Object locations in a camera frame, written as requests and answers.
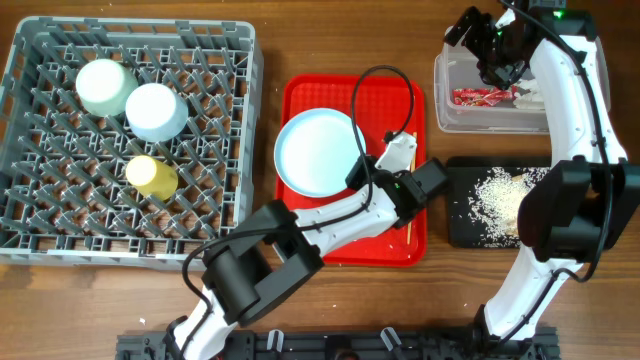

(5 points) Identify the red serving tray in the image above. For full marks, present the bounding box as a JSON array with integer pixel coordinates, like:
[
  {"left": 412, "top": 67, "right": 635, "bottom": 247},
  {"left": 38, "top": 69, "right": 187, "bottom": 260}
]
[{"left": 281, "top": 74, "right": 428, "bottom": 267}]

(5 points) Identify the white bowl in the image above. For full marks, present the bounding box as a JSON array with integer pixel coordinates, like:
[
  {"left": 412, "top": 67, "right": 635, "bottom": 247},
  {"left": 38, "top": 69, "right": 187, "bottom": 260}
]
[{"left": 125, "top": 83, "right": 189, "bottom": 142}]

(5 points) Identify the red snack wrapper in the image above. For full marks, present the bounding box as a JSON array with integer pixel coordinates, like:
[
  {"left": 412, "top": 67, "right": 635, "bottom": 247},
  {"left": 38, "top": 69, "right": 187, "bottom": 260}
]
[{"left": 452, "top": 86, "right": 516, "bottom": 107}]

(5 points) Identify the wooden chopstick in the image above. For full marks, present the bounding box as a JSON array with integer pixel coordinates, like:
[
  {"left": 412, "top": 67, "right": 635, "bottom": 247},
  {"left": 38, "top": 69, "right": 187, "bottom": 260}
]
[{"left": 406, "top": 132, "right": 418, "bottom": 245}]

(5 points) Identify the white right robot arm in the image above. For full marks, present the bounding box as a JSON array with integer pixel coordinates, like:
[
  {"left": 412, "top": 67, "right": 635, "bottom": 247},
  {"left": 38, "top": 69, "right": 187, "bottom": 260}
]
[{"left": 444, "top": 1, "right": 639, "bottom": 353}]

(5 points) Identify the black tray with rice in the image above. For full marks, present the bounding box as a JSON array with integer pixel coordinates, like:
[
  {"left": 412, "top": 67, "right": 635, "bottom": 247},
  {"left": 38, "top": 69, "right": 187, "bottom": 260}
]
[{"left": 446, "top": 156, "right": 550, "bottom": 249}]

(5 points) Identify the light blue plate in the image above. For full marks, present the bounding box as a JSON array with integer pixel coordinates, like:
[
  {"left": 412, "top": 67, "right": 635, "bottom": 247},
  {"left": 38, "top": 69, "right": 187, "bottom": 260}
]
[{"left": 274, "top": 108, "right": 367, "bottom": 198}]

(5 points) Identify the yellow cup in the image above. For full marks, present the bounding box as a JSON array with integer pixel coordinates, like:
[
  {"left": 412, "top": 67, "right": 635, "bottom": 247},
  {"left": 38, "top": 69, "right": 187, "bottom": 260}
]
[{"left": 125, "top": 155, "right": 179, "bottom": 201}]

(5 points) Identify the white napkin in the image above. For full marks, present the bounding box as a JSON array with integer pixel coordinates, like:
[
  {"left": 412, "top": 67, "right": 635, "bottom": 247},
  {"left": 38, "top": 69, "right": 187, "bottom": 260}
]
[{"left": 513, "top": 79, "right": 545, "bottom": 111}]

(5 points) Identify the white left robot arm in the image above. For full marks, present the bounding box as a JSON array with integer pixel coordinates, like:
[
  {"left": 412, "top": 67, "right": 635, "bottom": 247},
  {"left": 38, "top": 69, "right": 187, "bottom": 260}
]
[{"left": 163, "top": 133, "right": 448, "bottom": 359}]

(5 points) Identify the clear plastic waste bin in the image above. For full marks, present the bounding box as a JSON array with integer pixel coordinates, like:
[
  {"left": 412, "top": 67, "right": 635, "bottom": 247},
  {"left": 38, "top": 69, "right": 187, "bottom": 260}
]
[{"left": 434, "top": 35, "right": 610, "bottom": 137}]

